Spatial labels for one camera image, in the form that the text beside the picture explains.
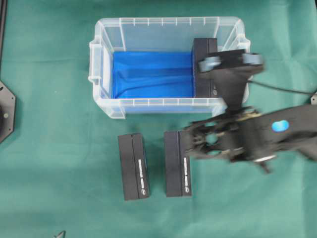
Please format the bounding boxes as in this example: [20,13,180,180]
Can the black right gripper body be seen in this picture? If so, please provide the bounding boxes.
[183,107,274,174]

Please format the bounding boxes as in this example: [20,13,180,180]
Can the black camera box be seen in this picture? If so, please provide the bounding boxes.
[118,133,150,201]
[164,131,192,197]
[192,37,220,98]

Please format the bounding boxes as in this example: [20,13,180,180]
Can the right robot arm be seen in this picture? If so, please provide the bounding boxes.
[182,104,317,173]

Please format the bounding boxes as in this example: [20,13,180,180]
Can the blue liner in case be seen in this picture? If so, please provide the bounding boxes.
[112,52,194,99]

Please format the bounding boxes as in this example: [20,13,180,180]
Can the clear plastic storage case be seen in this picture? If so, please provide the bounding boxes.
[88,16,251,119]

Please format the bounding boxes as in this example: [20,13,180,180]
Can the green table cloth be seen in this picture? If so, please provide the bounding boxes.
[0,0,317,238]

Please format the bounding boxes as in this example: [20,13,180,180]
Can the black cable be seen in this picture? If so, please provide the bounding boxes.
[247,80,314,95]

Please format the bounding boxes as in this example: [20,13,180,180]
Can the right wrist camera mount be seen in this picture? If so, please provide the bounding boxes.
[197,50,264,112]

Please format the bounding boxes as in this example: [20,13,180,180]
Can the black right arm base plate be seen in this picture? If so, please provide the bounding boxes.
[310,92,317,105]

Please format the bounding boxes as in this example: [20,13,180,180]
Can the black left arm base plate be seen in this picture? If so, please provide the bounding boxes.
[0,82,16,142]

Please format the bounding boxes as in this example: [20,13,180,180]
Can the black table frame rail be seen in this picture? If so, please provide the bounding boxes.
[0,0,7,51]

